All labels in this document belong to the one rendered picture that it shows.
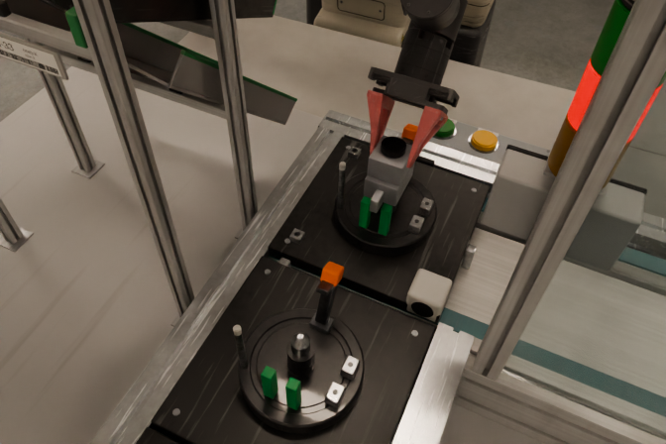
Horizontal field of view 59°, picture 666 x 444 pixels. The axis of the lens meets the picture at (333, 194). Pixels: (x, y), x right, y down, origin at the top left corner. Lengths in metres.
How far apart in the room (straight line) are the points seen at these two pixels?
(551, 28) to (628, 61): 2.79
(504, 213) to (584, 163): 0.12
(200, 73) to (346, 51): 0.63
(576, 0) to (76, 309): 3.01
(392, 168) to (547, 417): 0.34
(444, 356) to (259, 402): 0.23
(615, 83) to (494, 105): 0.81
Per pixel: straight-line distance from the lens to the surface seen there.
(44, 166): 1.14
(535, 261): 0.54
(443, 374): 0.73
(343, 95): 1.18
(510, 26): 3.14
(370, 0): 1.47
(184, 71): 0.70
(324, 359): 0.68
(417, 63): 0.69
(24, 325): 0.94
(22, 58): 0.62
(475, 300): 0.83
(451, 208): 0.85
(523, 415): 0.78
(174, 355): 0.74
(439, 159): 0.93
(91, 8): 0.51
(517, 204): 0.54
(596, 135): 0.44
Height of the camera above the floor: 1.60
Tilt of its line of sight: 49 degrees down
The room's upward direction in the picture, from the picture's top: 2 degrees clockwise
